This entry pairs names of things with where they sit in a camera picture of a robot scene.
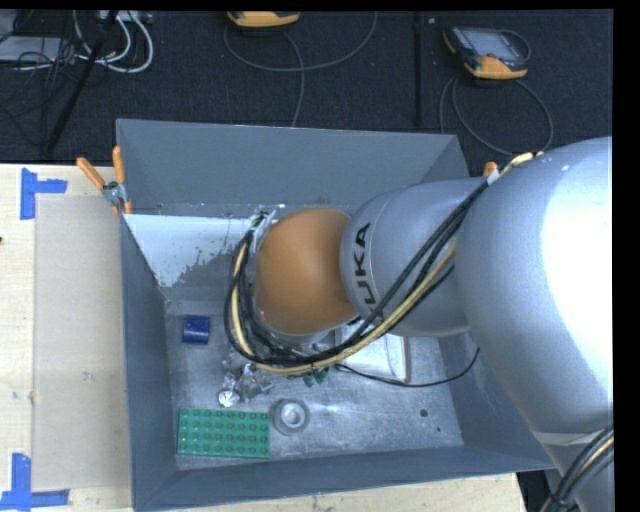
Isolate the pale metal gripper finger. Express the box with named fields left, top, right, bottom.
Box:
left=217, top=375, right=275, bottom=407
left=221, top=349, right=261, bottom=377

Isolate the green studded flat plate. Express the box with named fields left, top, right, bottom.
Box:
left=176, top=407, right=273, bottom=460

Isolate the small blue cup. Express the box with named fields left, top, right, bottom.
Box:
left=181, top=314, right=212, bottom=346

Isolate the grey metal bin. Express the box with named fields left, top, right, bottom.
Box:
left=114, top=118, right=557, bottom=512

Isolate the pale cardboard board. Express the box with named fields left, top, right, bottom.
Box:
left=30, top=193, right=133, bottom=494

